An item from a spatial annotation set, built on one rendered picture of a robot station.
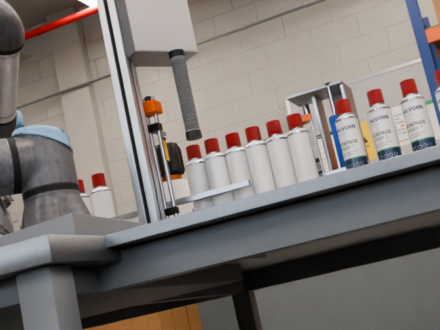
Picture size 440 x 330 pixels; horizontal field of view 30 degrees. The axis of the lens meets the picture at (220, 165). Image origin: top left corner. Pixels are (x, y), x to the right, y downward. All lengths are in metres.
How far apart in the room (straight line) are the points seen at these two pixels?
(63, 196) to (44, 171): 0.06
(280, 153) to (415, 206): 0.72
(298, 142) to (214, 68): 5.10
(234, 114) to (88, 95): 1.36
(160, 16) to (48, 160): 0.47
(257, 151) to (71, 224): 0.55
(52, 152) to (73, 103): 5.71
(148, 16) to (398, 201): 0.92
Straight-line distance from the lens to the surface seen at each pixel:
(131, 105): 1.86
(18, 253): 1.20
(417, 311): 6.31
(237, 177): 1.89
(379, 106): 1.82
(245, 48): 6.86
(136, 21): 1.90
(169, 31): 1.93
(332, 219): 1.21
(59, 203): 1.66
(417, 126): 1.80
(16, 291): 1.27
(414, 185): 1.19
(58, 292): 1.20
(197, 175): 1.93
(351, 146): 1.82
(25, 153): 1.68
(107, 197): 2.04
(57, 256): 1.18
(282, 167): 1.86
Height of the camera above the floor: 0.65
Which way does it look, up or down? 11 degrees up
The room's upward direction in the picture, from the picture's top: 12 degrees counter-clockwise
